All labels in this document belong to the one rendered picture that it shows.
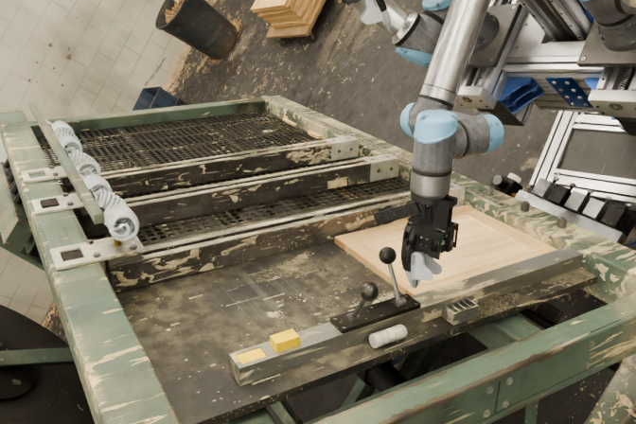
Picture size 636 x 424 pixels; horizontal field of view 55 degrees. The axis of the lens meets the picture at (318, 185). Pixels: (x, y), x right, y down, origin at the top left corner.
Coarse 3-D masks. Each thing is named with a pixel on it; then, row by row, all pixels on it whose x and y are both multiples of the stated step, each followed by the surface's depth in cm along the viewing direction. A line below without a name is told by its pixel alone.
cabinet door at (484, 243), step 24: (456, 216) 181; (480, 216) 181; (336, 240) 165; (360, 240) 164; (384, 240) 165; (480, 240) 166; (504, 240) 166; (528, 240) 166; (384, 264) 151; (456, 264) 153; (480, 264) 153; (504, 264) 153; (408, 288) 141; (432, 288) 141
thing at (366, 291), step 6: (366, 282) 115; (372, 282) 115; (360, 288) 116; (366, 288) 114; (372, 288) 114; (378, 288) 115; (360, 294) 115; (366, 294) 114; (372, 294) 114; (378, 294) 115; (366, 300) 115; (372, 300) 115; (360, 306) 119; (354, 312) 121; (348, 318) 122; (354, 318) 122; (360, 318) 123
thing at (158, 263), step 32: (128, 224) 137; (256, 224) 159; (288, 224) 160; (320, 224) 163; (352, 224) 169; (96, 256) 133; (128, 256) 138; (160, 256) 142; (192, 256) 147; (224, 256) 151; (256, 256) 156; (128, 288) 141
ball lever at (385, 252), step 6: (384, 252) 128; (390, 252) 128; (384, 258) 128; (390, 258) 128; (390, 264) 129; (390, 270) 129; (396, 282) 129; (396, 288) 129; (396, 294) 129; (396, 300) 128; (402, 300) 128
